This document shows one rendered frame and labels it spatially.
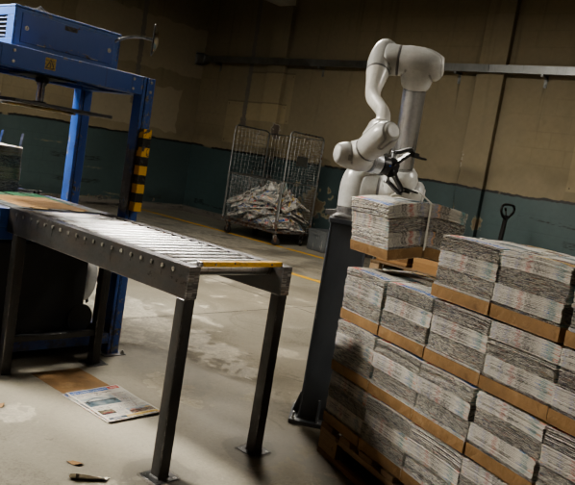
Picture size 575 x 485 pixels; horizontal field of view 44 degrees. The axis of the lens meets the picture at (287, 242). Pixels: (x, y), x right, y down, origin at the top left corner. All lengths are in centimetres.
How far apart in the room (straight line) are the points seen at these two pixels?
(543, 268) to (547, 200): 748
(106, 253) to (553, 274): 169
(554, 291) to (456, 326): 43
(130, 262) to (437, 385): 123
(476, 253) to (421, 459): 75
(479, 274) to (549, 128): 746
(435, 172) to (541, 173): 156
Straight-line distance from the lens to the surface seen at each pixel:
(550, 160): 974
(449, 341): 251
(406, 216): 285
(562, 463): 219
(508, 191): 991
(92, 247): 301
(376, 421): 286
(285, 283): 290
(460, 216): 302
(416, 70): 315
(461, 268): 248
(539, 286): 223
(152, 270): 269
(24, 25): 376
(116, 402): 343
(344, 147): 278
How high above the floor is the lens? 121
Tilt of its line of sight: 6 degrees down
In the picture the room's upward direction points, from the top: 9 degrees clockwise
